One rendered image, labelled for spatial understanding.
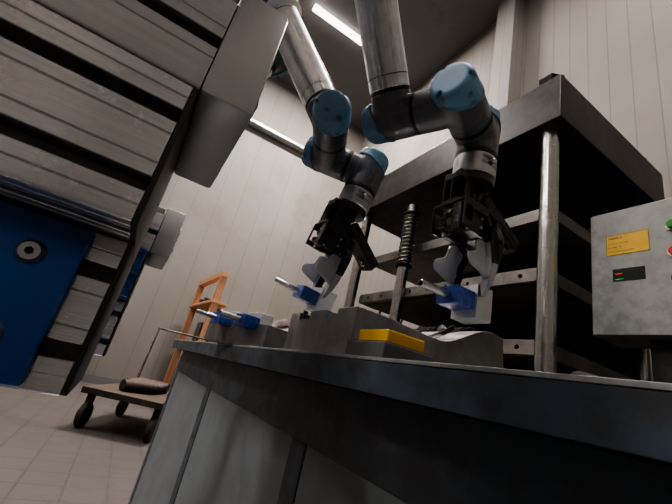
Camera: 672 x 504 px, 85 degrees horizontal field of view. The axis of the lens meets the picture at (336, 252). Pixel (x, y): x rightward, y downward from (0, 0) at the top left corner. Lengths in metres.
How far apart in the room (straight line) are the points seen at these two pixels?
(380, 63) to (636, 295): 0.97
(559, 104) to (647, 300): 0.72
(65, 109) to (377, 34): 0.58
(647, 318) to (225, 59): 1.22
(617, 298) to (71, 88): 1.32
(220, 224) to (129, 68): 7.13
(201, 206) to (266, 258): 1.58
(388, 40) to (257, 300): 6.76
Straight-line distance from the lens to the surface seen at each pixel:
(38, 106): 0.23
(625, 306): 1.34
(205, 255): 7.16
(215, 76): 0.26
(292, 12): 0.95
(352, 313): 0.61
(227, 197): 7.56
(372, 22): 0.74
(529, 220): 1.57
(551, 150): 1.55
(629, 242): 1.40
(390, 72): 0.72
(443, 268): 0.65
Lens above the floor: 0.76
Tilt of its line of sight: 20 degrees up
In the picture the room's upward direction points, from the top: 14 degrees clockwise
